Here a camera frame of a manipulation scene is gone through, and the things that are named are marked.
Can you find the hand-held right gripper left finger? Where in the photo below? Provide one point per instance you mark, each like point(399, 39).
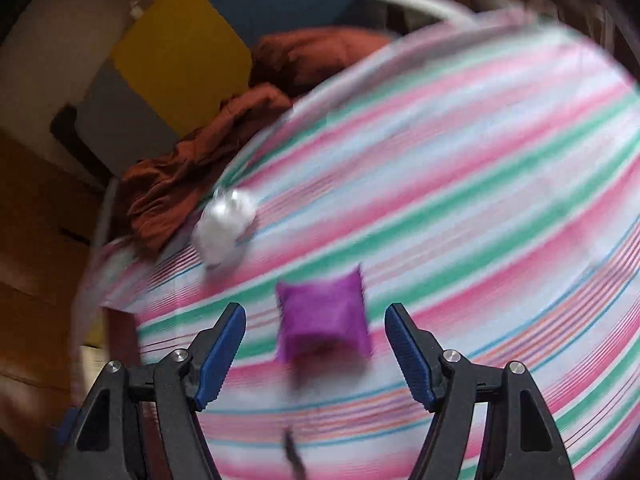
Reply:
point(220, 355)

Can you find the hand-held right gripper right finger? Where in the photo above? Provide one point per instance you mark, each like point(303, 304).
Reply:
point(410, 355)

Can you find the purple packet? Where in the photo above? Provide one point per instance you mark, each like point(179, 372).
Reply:
point(325, 315)

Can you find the white crumpled plastic bag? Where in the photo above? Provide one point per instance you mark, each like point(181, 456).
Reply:
point(222, 230)

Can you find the maroon crumpled cloth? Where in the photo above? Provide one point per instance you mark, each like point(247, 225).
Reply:
point(170, 190)

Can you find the wooden cabinet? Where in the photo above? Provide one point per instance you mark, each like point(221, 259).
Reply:
point(35, 260)

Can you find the grey yellow blue chair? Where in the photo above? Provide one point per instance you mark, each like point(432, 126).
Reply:
point(185, 60)

